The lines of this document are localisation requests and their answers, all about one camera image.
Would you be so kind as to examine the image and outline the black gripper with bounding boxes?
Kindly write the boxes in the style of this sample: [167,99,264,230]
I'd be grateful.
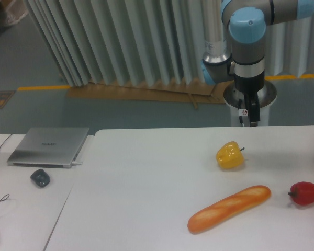
[234,74,265,127]

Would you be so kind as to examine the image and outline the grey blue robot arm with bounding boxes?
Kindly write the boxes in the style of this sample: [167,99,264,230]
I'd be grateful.
[201,1,314,127]

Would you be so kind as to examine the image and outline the yellow bell pepper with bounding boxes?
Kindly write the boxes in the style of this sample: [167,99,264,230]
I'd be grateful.
[216,141,245,170]

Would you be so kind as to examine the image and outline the red bell pepper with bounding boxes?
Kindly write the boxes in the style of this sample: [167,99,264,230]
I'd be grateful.
[288,181,314,206]

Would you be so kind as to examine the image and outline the brown cardboard sheet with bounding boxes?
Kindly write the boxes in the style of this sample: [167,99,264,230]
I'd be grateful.
[66,78,231,107]

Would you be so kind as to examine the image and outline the orange baguette bread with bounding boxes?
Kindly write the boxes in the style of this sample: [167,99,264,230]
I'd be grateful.
[187,185,271,234]

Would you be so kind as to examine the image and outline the white folding screen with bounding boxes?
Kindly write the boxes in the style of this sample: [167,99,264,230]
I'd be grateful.
[25,1,314,86]

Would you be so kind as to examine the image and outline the silver laptop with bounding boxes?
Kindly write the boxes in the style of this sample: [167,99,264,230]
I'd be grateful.
[7,127,89,168]

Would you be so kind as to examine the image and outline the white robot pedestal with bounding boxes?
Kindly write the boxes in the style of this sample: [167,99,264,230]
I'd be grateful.
[223,80,277,127]

